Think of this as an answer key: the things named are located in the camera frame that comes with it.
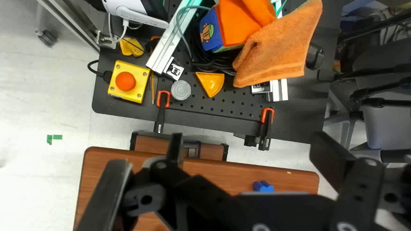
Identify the black metal stand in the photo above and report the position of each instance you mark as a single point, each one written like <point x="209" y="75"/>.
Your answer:
<point x="373" y="77"/>

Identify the yellow wedge block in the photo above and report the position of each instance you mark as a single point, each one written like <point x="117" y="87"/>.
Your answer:
<point x="211" y="82"/>

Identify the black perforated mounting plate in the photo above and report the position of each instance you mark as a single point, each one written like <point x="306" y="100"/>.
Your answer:
<point x="222" y="107"/>

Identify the small blue toy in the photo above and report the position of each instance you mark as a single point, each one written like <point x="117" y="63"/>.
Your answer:
<point x="262" y="186"/>

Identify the grey metal frame leg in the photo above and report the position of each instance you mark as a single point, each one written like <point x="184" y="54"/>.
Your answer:
<point x="71" y="21"/>

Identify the orange black bar clamp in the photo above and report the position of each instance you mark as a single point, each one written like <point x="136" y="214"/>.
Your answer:
<point x="265" y="126"/>
<point x="162" y="107"/>

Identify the yellow emergency stop button box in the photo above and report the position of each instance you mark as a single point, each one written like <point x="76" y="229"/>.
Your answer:
<point x="127" y="82"/>

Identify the grey plastic bin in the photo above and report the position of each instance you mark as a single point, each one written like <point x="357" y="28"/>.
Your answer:
<point x="387" y="126"/>

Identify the grey caster wheel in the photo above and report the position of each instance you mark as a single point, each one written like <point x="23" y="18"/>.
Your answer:
<point x="46" y="37"/>

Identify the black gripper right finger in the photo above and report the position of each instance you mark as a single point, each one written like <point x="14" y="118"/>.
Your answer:
<point x="360" y="193"/>

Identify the short aluminium extrusion with tag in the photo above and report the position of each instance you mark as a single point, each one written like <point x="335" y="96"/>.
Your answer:
<point x="278" y="89"/>

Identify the long aluminium extrusion with tag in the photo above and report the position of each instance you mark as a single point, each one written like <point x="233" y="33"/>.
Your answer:
<point x="168" y="42"/>

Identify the blue orange soft cube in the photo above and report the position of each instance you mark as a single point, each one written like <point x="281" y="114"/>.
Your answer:
<point x="226" y="23"/>

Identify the grey round disc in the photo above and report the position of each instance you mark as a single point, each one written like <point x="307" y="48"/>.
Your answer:
<point x="181" y="90"/>

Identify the yellow plastic piece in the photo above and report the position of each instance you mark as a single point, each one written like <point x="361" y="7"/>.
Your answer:
<point x="130" y="46"/>

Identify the wooden board with black frame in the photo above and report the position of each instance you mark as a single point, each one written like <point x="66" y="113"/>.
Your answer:
<point x="149" y="144"/>

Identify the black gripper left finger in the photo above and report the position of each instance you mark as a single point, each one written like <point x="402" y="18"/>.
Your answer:
<point x="171" y="187"/>

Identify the white plastic device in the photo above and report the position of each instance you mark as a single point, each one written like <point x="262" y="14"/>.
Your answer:
<point x="132" y="10"/>

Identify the orange cloth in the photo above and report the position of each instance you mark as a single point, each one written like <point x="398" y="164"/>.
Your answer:
<point x="278" y="46"/>

